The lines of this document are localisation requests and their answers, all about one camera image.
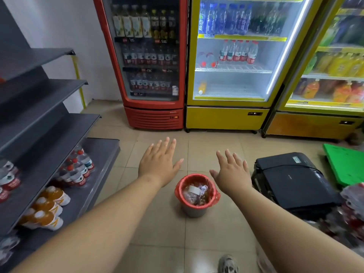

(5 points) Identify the person's right hand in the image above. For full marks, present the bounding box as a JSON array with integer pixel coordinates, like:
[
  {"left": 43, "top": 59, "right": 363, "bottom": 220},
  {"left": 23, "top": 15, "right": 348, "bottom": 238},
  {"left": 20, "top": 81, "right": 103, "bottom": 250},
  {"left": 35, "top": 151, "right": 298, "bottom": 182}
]
[{"left": 209, "top": 149, "right": 253, "bottom": 198}]

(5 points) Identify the person's left hand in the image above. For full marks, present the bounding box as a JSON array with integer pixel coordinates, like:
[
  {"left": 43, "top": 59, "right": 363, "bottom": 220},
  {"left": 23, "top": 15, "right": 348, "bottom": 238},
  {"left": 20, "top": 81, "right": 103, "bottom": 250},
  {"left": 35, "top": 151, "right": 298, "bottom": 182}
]
[{"left": 138, "top": 137, "right": 184, "bottom": 188}]

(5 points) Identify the person's left forearm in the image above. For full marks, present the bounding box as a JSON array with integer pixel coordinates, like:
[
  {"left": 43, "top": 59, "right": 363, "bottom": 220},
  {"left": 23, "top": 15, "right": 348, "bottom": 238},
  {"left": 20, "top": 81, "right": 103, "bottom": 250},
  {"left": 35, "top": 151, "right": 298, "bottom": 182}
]
[{"left": 11, "top": 174, "right": 163, "bottom": 273}]

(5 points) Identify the person's right forearm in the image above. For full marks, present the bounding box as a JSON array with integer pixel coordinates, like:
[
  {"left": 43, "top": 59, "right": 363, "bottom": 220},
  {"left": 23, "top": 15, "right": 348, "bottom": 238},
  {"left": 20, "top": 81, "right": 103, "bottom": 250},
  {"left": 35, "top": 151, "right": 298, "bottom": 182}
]
[{"left": 227, "top": 186, "right": 364, "bottom": 273}]

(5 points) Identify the white crumpled trash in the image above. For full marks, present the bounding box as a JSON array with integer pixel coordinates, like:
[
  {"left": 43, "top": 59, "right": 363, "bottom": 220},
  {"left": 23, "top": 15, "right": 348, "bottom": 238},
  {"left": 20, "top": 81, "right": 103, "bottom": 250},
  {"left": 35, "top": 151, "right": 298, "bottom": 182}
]
[{"left": 183, "top": 183, "right": 210, "bottom": 200}]

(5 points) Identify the red bin liner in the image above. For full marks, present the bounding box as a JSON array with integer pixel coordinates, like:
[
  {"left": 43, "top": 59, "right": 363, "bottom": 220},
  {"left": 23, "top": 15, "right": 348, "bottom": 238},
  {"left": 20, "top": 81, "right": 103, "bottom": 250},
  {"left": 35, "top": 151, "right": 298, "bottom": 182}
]
[{"left": 175, "top": 173, "right": 221, "bottom": 208}]

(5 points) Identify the red drinks fridge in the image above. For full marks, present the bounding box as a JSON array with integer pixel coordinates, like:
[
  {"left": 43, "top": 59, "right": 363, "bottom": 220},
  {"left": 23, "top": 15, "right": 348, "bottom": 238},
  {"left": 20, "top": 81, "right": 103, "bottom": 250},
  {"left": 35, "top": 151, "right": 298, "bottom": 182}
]
[{"left": 92, "top": 0, "right": 189, "bottom": 130}]

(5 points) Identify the yellow drinks fridge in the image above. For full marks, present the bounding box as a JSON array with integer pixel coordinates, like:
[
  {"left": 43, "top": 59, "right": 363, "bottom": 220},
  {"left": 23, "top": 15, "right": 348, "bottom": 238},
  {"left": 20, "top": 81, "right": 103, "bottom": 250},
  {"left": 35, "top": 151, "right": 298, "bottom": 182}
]
[{"left": 185, "top": 0, "right": 325, "bottom": 134}]

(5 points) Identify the grey trash bin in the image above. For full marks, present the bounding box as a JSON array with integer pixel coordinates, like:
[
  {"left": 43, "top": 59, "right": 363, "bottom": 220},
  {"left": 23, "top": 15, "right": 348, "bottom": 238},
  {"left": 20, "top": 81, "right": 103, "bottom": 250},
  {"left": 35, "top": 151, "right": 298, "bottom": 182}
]
[{"left": 181, "top": 202, "right": 209, "bottom": 219}]

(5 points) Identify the black printer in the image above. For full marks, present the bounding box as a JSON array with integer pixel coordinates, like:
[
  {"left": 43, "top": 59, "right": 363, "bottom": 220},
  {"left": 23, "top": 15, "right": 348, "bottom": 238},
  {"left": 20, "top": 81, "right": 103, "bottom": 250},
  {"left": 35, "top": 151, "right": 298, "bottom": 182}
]
[{"left": 251, "top": 152, "right": 345, "bottom": 220}]

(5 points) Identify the row of small dark bottles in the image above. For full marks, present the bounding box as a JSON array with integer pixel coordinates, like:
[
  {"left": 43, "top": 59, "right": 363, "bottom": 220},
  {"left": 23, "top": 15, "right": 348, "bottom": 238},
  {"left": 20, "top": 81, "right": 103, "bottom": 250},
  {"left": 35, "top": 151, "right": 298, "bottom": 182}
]
[{"left": 129, "top": 73, "right": 172, "bottom": 93}]

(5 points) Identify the group of red-cap water bottles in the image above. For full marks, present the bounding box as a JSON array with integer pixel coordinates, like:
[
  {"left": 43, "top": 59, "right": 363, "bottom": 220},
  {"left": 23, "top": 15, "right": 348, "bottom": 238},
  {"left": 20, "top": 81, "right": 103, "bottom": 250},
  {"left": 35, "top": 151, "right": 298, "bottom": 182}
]
[{"left": 56, "top": 145, "right": 96, "bottom": 188}]

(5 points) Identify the yellow fridge with orange base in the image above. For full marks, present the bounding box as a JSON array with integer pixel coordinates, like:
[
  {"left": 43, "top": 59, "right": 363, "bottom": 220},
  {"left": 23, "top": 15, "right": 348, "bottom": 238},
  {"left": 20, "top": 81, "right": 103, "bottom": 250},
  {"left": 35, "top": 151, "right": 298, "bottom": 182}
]
[{"left": 261, "top": 0, "right": 364, "bottom": 140}]

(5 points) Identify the person's grey sneaker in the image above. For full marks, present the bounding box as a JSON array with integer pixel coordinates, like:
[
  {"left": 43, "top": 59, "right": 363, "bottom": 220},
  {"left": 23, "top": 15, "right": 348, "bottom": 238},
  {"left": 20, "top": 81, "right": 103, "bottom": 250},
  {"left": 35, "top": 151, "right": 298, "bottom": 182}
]
[{"left": 217, "top": 254, "right": 239, "bottom": 273}]

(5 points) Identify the row of dark cola bottles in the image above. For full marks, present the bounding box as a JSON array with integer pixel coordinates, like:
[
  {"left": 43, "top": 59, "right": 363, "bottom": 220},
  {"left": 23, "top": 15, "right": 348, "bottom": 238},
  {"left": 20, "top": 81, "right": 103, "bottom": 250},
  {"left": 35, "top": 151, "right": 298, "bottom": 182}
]
[{"left": 122, "top": 44, "right": 179, "bottom": 66}]

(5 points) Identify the yellow pole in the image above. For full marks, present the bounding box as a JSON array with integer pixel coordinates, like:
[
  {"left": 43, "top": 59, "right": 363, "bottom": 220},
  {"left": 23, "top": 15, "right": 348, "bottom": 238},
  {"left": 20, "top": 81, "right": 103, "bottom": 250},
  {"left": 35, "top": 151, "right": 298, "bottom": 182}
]
[{"left": 71, "top": 54, "right": 87, "bottom": 109}]

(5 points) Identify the green plastic board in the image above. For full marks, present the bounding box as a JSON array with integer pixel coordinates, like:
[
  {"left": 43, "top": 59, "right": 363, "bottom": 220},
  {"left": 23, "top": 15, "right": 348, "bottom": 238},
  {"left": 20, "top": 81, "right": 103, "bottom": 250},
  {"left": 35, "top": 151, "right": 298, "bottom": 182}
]
[{"left": 322, "top": 143, "right": 364, "bottom": 187}]

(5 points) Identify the grey metal shelf unit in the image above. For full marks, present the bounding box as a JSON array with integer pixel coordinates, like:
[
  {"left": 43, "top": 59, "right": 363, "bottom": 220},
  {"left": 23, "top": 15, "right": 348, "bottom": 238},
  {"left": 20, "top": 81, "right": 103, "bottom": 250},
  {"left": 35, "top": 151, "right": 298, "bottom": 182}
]
[{"left": 0, "top": 0, "right": 121, "bottom": 273}]

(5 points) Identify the wrapped pack of red-label bottles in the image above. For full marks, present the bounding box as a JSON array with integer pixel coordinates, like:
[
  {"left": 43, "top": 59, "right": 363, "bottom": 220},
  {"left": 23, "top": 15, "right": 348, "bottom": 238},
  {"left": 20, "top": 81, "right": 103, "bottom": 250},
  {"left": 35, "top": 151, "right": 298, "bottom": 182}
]
[{"left": 318, "top": 182, "right": 364, "bottom": 251}]

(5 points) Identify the row of orange juice bottles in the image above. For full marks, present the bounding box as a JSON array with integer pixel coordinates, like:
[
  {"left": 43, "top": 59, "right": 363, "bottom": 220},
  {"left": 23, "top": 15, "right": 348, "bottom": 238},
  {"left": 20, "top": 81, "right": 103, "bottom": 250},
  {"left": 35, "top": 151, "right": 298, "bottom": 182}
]
[{"left": 293, "top": 78, "right": 364, "bottom": 104}]

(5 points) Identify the group of orange white-cap bottles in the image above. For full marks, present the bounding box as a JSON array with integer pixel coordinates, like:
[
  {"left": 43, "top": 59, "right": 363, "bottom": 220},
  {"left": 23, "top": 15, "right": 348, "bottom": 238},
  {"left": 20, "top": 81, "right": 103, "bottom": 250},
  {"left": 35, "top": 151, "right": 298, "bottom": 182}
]
[{"left": 18, "top": 186, "right": 71, "bottom": 232}]

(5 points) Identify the row of tea bottles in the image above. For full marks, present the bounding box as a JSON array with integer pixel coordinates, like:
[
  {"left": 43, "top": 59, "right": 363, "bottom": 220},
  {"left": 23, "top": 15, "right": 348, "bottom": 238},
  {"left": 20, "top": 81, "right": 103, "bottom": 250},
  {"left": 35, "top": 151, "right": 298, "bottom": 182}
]
[{"left": 111, "top": 4, "right": 177, "bottom": 40}]

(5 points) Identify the row of blue-label water bottles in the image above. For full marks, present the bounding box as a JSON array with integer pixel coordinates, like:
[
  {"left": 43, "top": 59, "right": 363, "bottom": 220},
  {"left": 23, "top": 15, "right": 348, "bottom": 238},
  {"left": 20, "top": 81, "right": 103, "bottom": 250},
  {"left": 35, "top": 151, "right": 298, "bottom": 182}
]
[{"left": 198, "top": 1, "right": 253, "bottom": 37}]

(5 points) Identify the row of yellow juice bottles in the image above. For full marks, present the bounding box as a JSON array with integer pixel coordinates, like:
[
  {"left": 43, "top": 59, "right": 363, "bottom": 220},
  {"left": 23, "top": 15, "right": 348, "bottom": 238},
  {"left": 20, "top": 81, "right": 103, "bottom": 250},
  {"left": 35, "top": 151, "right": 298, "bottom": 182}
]
[{"left": 313, "top": 52, "right": 364, "bottom": 78}]

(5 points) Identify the group of red-label shelf bottles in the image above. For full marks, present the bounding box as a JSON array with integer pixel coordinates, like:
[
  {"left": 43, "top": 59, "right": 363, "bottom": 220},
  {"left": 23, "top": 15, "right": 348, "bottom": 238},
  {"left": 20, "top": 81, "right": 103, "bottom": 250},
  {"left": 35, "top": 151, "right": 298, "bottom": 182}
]
[{"left": 0, "top": 160, "right": 23, "bottom": 204}]

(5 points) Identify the row of green soda bottles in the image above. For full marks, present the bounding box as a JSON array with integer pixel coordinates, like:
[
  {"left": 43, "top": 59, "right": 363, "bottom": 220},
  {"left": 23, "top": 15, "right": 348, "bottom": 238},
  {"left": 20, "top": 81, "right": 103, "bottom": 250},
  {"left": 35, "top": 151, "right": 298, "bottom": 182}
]
[{"left": 318, "top": 14, "right": 364, "bottom": 49}]

